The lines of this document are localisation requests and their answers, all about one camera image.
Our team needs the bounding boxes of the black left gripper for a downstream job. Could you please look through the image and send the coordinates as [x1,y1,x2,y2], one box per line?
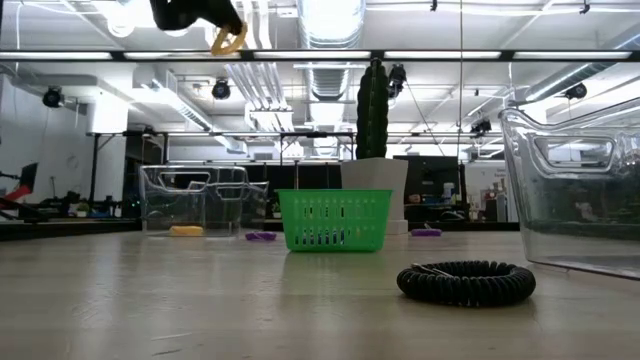
[149,0,246,35]

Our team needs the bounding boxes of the yellow ring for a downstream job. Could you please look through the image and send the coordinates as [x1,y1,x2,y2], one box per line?
[209,22,249,57]

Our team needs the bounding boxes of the yellow spring keychain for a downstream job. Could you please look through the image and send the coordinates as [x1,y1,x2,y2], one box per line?
[168,225,206,238]

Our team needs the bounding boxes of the black spring keychain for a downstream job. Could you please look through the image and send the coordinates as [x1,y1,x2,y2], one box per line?
[396,259,537,308]

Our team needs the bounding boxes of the black ceiling spotlight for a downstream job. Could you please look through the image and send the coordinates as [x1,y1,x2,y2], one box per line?
[388,63,408,99]
[564,81,589,101]
[41,86,65,109]
[210,78,233,101]

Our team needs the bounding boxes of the black ceiling light track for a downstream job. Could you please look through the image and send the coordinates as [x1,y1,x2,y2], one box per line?
[0,49,640,63]

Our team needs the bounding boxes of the green cactus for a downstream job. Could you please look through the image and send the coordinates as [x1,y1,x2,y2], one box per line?
[355,58,391,161]

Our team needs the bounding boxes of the clear plastic bin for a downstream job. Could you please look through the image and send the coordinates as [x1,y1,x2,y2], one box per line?
[498,96,640,282]
[138,164,270,238]

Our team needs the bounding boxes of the green plastic basket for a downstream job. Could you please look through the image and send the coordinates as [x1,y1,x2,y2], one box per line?
[275,188,394,253]

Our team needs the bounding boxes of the white hexagonal plant pot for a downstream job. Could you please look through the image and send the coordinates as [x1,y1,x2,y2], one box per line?
[340,157,410,236]

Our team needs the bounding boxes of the silver ceiling air duct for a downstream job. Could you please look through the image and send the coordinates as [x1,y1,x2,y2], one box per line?
[296,0,367,102]

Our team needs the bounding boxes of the black aluminium table frame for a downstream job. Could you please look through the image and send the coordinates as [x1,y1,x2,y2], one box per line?
[0,218,521,243]

